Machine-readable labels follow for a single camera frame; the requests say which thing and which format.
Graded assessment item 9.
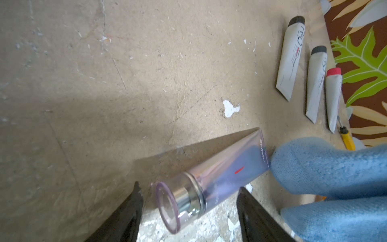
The blue microfiber cloth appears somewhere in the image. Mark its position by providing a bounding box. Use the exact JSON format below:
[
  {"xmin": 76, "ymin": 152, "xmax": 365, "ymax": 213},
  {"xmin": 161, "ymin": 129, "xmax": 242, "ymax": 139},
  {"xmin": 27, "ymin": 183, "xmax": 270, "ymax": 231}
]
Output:
[{"xmin": 271, "ymin": 137, "xmax": 387, "ymax": 242}]

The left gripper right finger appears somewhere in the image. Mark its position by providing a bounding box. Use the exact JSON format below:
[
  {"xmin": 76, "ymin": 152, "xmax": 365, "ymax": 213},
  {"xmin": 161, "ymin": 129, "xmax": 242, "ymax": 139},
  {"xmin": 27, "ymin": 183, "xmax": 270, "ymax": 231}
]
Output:
[{"xmin": 236, "ymin": 187, "xmax": 294, "ymax": 242}]

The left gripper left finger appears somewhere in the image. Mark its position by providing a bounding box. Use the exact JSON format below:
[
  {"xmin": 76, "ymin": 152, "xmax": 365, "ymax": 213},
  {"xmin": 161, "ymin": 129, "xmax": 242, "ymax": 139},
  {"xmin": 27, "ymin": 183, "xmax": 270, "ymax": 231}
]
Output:
[{"xmin": 86, "ymin": 181, "xmax": 144, "ymax": 242}]

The yellow handle screwdriver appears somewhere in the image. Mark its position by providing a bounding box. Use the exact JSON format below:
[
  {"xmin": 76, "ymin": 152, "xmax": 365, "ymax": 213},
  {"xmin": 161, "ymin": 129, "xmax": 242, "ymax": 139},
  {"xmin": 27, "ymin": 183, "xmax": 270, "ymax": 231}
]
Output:
[{"xmin": 337, "ymin": 116, "xmax": 356, "ymax": 151}]

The white tube pink cap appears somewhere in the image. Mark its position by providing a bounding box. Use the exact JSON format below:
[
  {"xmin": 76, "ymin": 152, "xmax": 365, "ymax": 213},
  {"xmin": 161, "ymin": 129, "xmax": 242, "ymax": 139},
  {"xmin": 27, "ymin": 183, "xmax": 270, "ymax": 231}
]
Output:
[{"xmin": 325, "ymin": 68, "xmax": 343, "ymax": 134}]

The white tube grey cap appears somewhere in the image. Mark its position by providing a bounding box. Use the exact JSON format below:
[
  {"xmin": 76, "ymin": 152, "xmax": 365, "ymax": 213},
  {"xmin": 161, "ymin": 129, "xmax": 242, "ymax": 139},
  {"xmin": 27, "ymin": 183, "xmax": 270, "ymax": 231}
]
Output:
[{"xmin": 305, "ymin": 45, "xmax": 328, "ymax": 124}]

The white tube black cap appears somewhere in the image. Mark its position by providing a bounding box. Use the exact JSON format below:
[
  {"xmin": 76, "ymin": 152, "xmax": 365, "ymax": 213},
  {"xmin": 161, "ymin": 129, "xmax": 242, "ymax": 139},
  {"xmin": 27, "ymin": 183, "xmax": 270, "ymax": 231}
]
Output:
[{"xmin": 276, "ymin": 16, "xmax": 305, "ymax": 101}]

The silver purple toothpaste tube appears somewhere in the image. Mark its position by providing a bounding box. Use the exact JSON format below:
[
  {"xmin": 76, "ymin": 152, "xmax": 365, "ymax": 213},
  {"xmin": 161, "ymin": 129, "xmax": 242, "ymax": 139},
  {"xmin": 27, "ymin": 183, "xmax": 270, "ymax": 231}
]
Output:
[{"xmin": 155, "ymin": 129, "xmax": 270, "ymax": 235}]

